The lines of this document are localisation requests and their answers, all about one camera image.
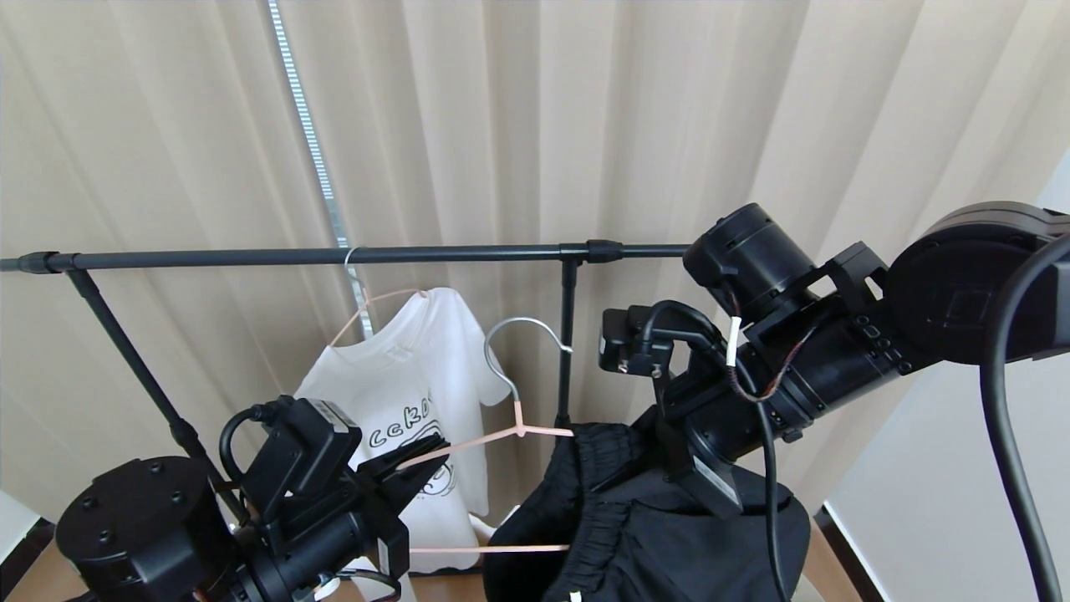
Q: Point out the white garment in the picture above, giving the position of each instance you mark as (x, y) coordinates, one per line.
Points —
(393, 376)

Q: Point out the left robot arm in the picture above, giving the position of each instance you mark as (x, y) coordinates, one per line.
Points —
(142, 527)

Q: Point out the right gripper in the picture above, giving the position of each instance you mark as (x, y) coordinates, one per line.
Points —
(794, 385)

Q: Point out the black clothes rack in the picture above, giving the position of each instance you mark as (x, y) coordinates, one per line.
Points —
(251, 257)

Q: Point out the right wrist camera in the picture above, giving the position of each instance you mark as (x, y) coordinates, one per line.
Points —
(635, 343)

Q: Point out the black garment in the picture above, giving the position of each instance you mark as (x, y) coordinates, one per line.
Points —
(669, 552)

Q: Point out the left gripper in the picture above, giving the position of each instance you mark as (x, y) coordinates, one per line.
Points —
(326, 543)

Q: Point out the pink clothes hanger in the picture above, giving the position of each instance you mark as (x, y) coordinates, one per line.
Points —
(376, 297)
(518, 414)

